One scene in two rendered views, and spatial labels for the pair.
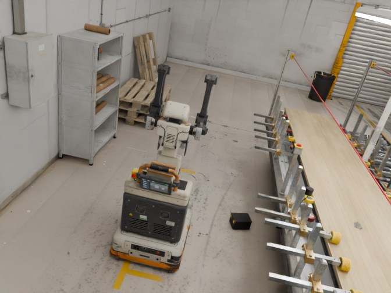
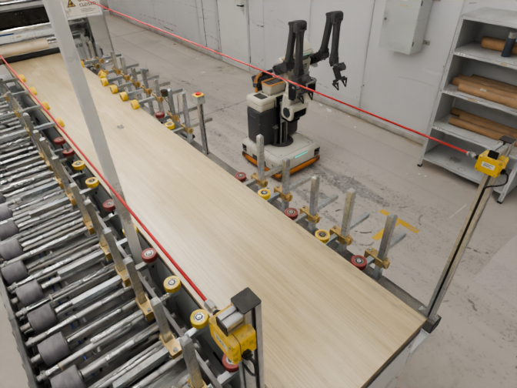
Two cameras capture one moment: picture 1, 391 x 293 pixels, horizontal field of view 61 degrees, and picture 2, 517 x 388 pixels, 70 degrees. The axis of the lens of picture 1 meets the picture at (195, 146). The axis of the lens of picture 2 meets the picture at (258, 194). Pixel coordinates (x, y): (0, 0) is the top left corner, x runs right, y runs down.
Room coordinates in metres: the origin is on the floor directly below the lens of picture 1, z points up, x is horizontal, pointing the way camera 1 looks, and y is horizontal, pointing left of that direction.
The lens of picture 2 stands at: (4.98, -2.31, 2.33)
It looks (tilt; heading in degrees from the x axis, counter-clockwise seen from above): 38 degrees down; 139
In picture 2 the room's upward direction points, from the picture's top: 2 degrees counter-clockwise
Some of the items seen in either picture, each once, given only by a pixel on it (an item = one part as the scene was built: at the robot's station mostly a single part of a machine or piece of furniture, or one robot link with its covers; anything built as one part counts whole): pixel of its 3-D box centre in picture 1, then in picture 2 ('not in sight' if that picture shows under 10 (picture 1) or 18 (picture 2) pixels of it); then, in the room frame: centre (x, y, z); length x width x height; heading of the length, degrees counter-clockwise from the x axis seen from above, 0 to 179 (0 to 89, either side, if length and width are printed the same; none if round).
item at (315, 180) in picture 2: (276, 127); (313, 208); (3.92, -0.95, 0.88); 0.04 x 0.04 x 0.48; 87
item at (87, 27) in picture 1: (97, 29); not in sight; (4.17, 1.45, 1.59); 0.30 x 0.08 x 0.08; 87
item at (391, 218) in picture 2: (274, 111); (384, 249); (4.42, -0.97, 0.92); 0.04 x 0.04 x 0.48; 87
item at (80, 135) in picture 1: (92, 95); (492, 108); (4.05, 1.45, 0.78); 0.90 x 0.45 x 1.55; 177
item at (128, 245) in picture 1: (148, 249); not in sight; (2.13, 0.23, 0.23); 0.41 x 0.02 x 0.08; 86
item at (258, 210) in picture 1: (282, 215); (180, 112); (2.14, -0.77, 0.84); 0.43 x 0.03 x 0.04; 87
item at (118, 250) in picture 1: (154, 230); (280, 149); (2.46, 0.23, 0.16); 0.67 x 0.64 x 0.25; 176
